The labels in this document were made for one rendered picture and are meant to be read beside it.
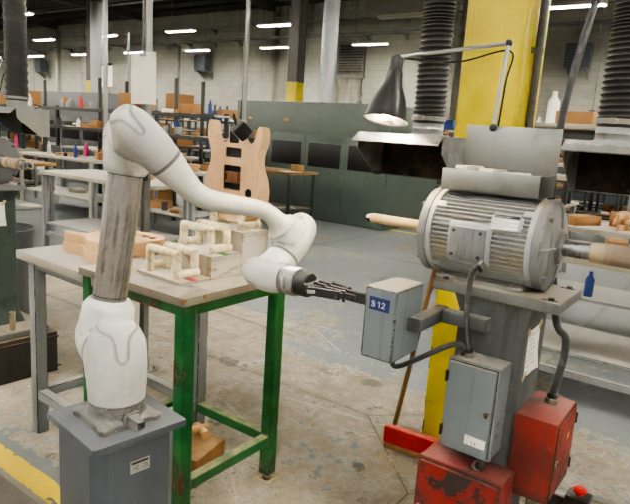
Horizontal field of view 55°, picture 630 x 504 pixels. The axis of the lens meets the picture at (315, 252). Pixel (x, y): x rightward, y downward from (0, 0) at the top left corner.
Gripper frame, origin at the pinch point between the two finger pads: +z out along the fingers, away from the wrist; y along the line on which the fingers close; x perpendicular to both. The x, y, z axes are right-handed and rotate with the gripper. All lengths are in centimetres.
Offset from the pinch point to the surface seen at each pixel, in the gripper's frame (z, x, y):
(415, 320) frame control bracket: 16.5, -3.6, -3.5
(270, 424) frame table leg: -66, -80, -46
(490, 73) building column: -15, 74, -119
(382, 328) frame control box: 10.6, -5.7, 3.6
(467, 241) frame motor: 23.0, 17.7, -17.4
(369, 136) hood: -18, 44, -28
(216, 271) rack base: -78, -11, -23
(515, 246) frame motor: 35.4, 18.0, -20.2
